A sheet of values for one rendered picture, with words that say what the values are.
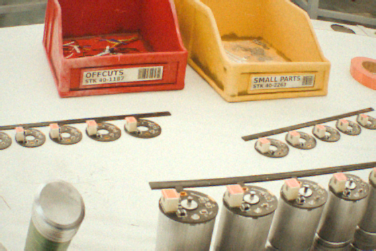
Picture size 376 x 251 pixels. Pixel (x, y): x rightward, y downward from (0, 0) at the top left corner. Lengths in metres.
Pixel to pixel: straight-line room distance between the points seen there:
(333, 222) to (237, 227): 0.06
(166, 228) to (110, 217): 0.10
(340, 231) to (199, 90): 0.25
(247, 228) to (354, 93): 0.32
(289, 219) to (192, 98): 0.24
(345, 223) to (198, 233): 0.08
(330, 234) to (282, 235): 0.03
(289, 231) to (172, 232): 0.06
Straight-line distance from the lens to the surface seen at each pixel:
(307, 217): 0.32
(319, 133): 0.52
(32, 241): 0.16
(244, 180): 0.33
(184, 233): 0.30
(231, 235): 0.31
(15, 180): 0.42
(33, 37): 0.65
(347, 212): 0.33
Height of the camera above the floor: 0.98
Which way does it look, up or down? 27 degrees down
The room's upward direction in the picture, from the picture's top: 7 degrees clockwise
